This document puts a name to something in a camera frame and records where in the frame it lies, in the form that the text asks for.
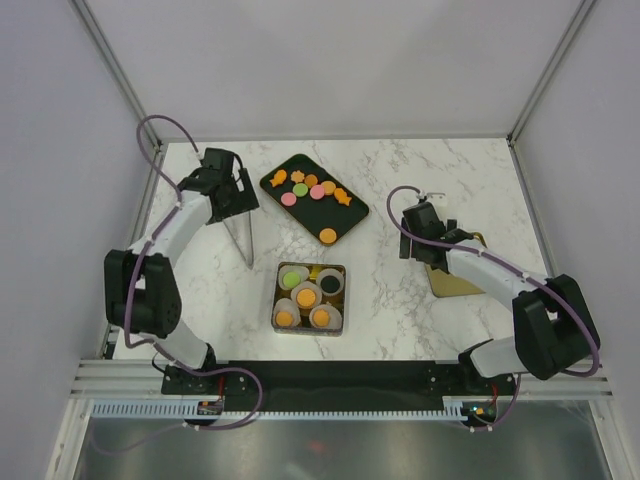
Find gold tin lid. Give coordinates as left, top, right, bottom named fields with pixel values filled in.
left=425, top=253, right=484, bottom=298

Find white paper cup bottom-right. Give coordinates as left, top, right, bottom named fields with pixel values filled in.
left=309, top=304, right=343, bottom=330

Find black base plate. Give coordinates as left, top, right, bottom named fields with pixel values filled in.
left=161, top=360, right=515, bottom=410

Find brown shell cookie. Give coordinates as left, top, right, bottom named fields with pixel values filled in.
left=304, top=174, right=318, bottom=188

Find orange fish cookie left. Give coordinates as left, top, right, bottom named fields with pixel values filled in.
left=269, top=169, right=288, bottom=188

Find beige round biscuit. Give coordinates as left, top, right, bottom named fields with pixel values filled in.
left=321, top=181, right=336, bottom=195

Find white paper cup bottom-left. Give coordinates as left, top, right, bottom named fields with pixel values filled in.
left=272, top=298, right=301, bottom=328

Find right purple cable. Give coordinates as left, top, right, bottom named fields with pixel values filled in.
left=387, top=186, right=601, bottom=376

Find orange fish cookie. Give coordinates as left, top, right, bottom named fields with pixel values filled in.
left=333, top=188, right=352, bottom=206
left=269, top=169, right=288, bottom=188

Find orange fish cookie right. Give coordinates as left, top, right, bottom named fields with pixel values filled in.
left=333, top=188, right=352, bottom=206

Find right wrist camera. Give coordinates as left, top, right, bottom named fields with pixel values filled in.
left=426, top=192, right=448, bottom=208

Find orange flower cookie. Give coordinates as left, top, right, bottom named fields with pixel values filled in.
left=291, top=170, right=306, bottom=184

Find pink macaron cookie left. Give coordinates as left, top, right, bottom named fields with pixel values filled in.
left=281, top=192, right=297, bottom=207

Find white paper cup top-left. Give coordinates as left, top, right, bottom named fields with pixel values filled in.
left=278, top=264, right=310, bottom=291

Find right aluminium frame post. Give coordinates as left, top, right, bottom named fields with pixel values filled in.
left=506, top=0, right=599, bottom=149

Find aluminium frame post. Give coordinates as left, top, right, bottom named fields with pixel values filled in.
left=68, top=0, right=147, bottom=121
left=506, top=0, right=599, bottom=149

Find square cookie tin box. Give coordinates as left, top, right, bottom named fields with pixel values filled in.
left=270, top=262, right=347, bottom=337

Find white paper cup top-right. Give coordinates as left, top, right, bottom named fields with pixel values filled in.
left=316, top=268, right=345, bottom=296

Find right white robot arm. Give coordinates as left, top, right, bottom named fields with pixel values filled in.
left=400, top=201, right=600, bottom=395

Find black chocolate sandwich cookie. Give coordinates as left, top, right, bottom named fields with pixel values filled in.
left=320, top=275, right=341, bottom=295

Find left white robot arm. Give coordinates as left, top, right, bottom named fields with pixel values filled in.
left=104, top=147, right=259, bottom=394

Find silver metal tongs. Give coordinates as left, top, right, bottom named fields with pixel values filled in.
left=223, top=212, right=255, bottom=270

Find pink macaron cookie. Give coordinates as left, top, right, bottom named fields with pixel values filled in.
left=281, top=192, right=297, bottom=207
left=309, top=185, right=325, bottom=200

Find orange round biscuit front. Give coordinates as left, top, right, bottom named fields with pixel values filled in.
left=318, top=228, right=337, bottom=245

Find pink macaron cookie right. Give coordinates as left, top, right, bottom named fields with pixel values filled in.
left=309, top=185, right=325, bottom=200

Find dark green cookie tray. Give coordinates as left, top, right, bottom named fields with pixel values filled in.
left=259, top=154, right=369, bottom=246

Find orange pumpkin cookie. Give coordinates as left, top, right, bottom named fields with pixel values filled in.
left=311, top=308, right=331, bottom=328

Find white paper cup centre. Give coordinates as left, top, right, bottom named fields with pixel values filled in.
left=290, top=281, right=322, bottom=310

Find green macaron cookie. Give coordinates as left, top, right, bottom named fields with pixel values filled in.
left=282, top=271, right=301, bottom=290
left=292, top=183, right=309, bottom=198

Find left aluminium frame post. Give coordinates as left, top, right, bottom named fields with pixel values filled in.
left=68, top=0, right=147, bottom=121

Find beige sandwich biscuit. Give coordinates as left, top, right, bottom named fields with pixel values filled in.
left=295, top=288, right=318, bottom=309

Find white slotted cable duct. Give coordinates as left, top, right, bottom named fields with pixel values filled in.
left=91, top=399, right=467, bottom=421

